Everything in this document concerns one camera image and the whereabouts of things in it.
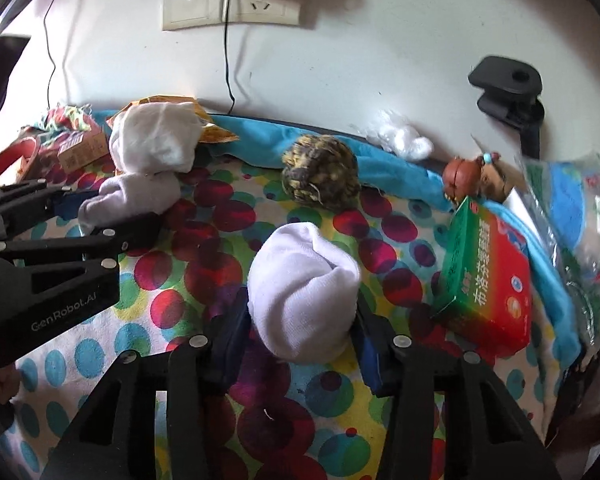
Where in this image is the green and red box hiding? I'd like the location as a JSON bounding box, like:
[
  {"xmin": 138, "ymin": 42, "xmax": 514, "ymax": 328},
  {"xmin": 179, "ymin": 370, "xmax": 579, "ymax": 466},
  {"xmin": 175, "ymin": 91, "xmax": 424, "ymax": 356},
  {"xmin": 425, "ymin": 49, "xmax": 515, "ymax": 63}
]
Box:
[{"xmin": 430, "ymin": 195, "xmax": 533, "ymax": 360}]

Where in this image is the small orange ball toy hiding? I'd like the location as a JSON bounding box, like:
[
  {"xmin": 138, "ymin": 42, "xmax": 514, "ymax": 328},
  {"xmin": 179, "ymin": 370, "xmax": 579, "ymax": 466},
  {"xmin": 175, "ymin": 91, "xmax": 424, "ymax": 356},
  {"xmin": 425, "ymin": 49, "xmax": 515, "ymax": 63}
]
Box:
[{"xmin": 441, "ymin": 156, "xmax": 483, "ymax": 206}]

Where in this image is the small white sock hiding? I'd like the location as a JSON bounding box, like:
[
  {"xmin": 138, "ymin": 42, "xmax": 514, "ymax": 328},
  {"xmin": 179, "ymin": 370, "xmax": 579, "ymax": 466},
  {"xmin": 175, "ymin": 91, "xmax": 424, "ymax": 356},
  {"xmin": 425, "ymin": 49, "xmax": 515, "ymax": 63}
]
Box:
[{"xmin": 77, "ymin": 171, "xmax": 181, "ymax": 236}]

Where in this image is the large clear plastic bag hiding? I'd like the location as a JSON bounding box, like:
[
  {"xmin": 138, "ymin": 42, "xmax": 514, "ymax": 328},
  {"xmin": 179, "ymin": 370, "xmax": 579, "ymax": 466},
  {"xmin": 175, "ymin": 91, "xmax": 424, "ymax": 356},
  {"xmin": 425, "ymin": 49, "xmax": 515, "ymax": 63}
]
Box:
[{"xmin": 515, "ymin": 152, "xmax": 600, "ymax": 351}]

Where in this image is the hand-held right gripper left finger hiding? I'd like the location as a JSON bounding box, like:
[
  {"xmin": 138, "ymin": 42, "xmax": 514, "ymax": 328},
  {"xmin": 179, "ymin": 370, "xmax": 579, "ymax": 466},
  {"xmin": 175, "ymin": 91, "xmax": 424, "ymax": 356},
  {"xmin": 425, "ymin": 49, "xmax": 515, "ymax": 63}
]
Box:
[{"xmin": 40, "ymin": 285, "xmax": 253, "ymax": 480}]

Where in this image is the white coax wall socket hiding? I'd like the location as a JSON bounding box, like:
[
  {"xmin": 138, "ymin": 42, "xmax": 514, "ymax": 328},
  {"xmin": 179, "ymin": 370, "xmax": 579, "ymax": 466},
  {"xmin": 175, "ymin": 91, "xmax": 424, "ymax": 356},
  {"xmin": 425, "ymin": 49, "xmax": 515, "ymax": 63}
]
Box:
[{"xmin": 161, "ymin": 0, "xmax": 229, "ymax": 32}]

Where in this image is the polka dot cloth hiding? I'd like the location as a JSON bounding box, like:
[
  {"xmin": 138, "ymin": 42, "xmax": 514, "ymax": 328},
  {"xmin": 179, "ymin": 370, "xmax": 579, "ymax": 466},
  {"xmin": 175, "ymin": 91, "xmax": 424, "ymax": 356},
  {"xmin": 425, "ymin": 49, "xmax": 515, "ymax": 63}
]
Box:
[{"xmin": 0, "ymin": 105, "xmax": 561, "ymax": 480}]

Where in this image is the white sock ball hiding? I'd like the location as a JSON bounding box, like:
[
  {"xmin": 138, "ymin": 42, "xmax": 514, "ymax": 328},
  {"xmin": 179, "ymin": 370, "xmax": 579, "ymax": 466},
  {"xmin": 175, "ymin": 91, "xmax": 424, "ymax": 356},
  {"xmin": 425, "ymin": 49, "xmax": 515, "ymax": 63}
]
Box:
[{"xmin": 246, "ymin": 221, "xmax": 362, "ymax": 365}]

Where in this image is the large white sock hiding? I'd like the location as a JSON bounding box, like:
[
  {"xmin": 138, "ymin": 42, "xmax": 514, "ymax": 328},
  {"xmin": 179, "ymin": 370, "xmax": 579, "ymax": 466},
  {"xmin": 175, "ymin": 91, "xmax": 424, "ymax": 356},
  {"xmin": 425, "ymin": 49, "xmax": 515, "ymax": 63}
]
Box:
[{"xmin": 109, "ymin": 101, "xmax": 203, "ymax": 176}]

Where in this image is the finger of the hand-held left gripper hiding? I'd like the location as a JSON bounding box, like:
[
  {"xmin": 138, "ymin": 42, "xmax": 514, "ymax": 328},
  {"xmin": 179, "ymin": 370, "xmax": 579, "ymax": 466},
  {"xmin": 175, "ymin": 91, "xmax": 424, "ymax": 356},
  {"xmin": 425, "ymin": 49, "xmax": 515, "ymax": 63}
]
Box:
[
  {"xmin": 0, "ymin": 212, "xmax": 164, "ymax": 274},
  {"xmin": 0, "ymin": 179, "xmax": 101, "ymax": 241}
]

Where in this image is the beaded wooden ornament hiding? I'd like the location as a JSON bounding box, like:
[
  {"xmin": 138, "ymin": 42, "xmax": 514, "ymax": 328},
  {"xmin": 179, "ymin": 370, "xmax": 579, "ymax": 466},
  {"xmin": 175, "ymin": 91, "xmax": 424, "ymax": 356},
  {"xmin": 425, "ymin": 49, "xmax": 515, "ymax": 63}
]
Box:
[{"xmin": 472, "ymin": 150, "xmax": 523, "ymax": 206}]

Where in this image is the black hanging cable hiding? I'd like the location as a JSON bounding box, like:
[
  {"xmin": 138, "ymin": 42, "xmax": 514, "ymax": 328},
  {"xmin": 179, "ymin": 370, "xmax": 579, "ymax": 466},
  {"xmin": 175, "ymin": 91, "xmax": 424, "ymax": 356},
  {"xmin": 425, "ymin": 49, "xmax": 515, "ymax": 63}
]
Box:
[{"xmin": 42, "ymin": 0, "xmax": 66, "ymax": 110}]

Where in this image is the yellow snack packet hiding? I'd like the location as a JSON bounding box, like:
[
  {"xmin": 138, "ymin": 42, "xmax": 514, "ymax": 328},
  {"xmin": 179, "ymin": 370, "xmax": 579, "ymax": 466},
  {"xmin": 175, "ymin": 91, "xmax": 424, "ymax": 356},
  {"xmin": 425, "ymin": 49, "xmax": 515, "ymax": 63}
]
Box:
[{"xmin": 105, "ymin": 94, "xmax": 241, "ymax": 145}]

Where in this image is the woven rope ball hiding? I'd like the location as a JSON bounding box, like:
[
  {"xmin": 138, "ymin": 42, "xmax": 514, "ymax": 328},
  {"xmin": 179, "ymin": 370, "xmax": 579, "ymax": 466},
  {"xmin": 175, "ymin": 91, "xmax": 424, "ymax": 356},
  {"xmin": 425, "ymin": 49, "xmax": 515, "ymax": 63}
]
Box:
[{"xmin": 281, "ymin": 135, "xmax": 362, "ymax": 209}]

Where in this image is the black television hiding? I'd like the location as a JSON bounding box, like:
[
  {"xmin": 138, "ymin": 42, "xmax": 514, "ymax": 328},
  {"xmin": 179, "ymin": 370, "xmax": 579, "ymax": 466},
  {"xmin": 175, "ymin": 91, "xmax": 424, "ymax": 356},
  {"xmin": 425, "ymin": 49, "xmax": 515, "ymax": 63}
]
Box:
[{"xmin": 0, "ymin": 35, "xmax": 31, "ymax": 126}]

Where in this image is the black clamp mount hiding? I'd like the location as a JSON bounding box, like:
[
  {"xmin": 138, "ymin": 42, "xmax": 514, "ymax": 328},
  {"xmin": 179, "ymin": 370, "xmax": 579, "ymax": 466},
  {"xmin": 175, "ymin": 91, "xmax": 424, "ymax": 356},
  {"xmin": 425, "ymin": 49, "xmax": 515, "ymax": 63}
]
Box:
[{"xmin": 467, "ymin": 56, "xmax": 546, "ymax": 158}]

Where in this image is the small crumpled plastic bag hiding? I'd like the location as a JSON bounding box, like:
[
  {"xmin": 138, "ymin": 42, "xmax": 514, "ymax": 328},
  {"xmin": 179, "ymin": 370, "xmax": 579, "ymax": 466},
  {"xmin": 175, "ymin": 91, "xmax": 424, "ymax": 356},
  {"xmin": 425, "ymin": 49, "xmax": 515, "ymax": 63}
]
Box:
[{"xmin": 365, "ymin": 109, "xmax": 435, "ymax": 162}]

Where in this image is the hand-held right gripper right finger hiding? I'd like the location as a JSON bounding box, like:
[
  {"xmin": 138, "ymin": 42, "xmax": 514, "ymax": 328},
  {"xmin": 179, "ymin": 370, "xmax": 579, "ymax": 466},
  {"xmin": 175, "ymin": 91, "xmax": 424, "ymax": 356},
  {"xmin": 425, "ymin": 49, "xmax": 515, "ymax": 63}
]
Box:
[{"xmin": 350, "ymin": 292, "xmax": 563, "ymax": 480}]

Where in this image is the thin black adapter cable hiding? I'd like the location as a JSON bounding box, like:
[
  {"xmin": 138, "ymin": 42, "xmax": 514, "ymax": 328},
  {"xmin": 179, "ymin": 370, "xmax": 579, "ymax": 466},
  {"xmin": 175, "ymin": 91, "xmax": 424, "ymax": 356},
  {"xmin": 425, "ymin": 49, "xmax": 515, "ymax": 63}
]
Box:
[{"xmin": 222, "ymin": 0, "xmax": 237, "ymax": 115}]

